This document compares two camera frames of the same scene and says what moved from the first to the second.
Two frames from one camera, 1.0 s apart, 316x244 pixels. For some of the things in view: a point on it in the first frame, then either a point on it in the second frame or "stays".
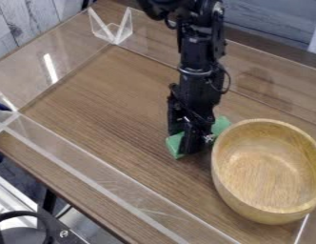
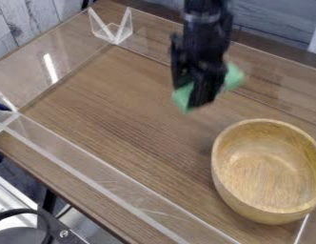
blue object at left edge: x=0 y=106 stays
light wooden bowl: x=265 y=170 stays
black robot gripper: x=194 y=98 -> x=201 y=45
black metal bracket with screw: x=63 y=234 stays
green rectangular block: x=174 y=141 -> x=234 y=82
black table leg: x=50 y=201 stays
